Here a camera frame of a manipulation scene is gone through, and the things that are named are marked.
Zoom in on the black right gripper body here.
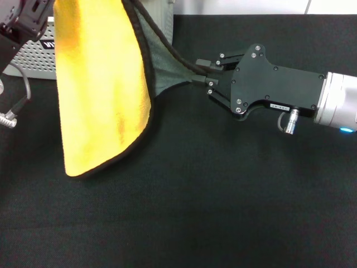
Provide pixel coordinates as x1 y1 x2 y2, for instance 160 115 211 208
228 43 326 121

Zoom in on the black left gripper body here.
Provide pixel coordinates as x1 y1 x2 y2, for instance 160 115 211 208
0 0 54 74

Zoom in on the yellow towel with black rim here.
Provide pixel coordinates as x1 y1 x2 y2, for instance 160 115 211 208
52 0 209 181

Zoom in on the grey perforated storage box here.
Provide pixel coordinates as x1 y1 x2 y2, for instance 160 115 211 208
2 0 174 81

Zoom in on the black tablecloth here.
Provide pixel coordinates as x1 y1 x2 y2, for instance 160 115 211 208
0 13 357 268

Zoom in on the silver plug with grey cable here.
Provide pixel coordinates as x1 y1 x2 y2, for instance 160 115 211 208
277 108 301 134
0 63 32 129

